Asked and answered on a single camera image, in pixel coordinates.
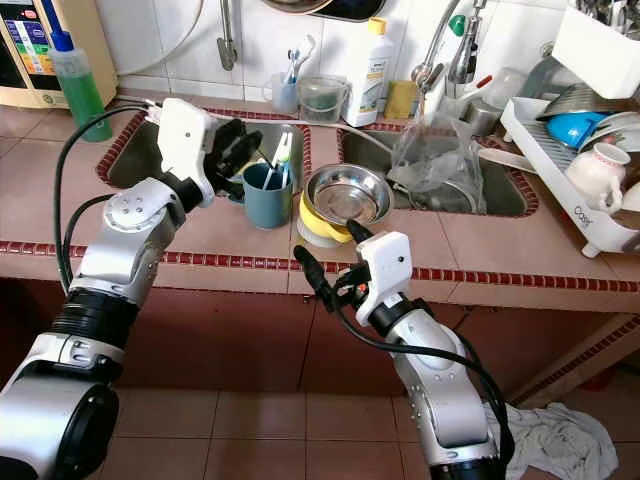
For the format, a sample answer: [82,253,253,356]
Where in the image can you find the green white brush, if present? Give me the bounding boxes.
[270,133,296,191]

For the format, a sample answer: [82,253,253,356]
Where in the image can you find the blue-grey plastic cup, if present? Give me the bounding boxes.
[242,162,296,231]

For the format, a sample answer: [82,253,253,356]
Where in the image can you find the yellow plastic bowl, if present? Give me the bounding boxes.
[300,190,356,241]

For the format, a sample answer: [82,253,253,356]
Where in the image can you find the clear toothbrush cup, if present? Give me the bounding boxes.
[265,72,301,114]

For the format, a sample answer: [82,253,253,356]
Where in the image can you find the steel sink basin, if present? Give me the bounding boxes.
[338,128,531,219]
[100,112,301,196]

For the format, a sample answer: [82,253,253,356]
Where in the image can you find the clear container green scrubber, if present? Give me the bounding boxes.
[297,75,351,126]

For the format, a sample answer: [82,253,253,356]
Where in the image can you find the clear plastic bag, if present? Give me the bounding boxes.
[390,112,486,213]

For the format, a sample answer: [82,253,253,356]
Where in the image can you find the white detergent bottle yellow cap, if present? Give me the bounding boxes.
[343,15,398,128]

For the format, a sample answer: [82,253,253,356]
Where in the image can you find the mustard yellow sponge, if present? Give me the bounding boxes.
[382,80,421,121]

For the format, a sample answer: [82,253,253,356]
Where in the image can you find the green soap bottle blue cap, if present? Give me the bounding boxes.
[48,28,116,144]

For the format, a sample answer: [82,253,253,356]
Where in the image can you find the dark hanging wok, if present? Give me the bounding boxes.
[260,0,386,23]

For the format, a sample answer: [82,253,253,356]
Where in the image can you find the white rice paddle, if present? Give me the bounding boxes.
[480,148,546,173]

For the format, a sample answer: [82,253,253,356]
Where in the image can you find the small steel pot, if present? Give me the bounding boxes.
[460,95,506,136]

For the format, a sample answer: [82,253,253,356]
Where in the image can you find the chrome gooseneck faucet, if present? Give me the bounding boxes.
[410,5,466,96]

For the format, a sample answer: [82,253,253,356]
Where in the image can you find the white brush red tip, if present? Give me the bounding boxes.
[465,74,496,97]

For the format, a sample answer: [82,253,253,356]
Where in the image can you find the chrome sprayer faucet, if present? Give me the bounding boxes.
[452,0,491,86]

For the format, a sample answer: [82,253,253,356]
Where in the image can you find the white dish rack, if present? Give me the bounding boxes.
[500,95,640,259]

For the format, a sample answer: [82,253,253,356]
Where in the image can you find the translucent plastic cup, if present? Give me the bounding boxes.
[485,68,531,109]

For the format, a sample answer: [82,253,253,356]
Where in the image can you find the beige water filter appliance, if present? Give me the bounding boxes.
[0,0,118,111]

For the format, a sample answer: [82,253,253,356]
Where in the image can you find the white bottle green cap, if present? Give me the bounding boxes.
[435,12,471,96]

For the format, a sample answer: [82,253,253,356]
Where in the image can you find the blue bowl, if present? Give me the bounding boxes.
[545,110,611,151]

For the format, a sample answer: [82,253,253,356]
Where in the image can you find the grey-white floor cloth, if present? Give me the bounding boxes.
[500,400,619,480]

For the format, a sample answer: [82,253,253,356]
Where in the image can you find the white cutlery holder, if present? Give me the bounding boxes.
[552,5,640,101]

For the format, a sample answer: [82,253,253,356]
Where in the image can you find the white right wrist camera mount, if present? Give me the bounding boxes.
[355,232,413,316]

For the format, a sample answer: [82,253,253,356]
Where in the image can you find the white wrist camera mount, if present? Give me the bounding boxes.
[355,232,413,316]
[160,97,219,209]

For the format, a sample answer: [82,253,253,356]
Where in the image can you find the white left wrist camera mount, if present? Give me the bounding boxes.
[160,97,219,209]

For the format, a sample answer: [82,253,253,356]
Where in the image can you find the grey wall tap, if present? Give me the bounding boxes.
[218,0,239,73]

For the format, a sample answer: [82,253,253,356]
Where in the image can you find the thin white wall tube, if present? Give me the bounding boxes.
[115,0,209,79]

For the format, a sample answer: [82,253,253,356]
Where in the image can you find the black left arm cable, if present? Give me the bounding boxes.
[52,102,169,296]

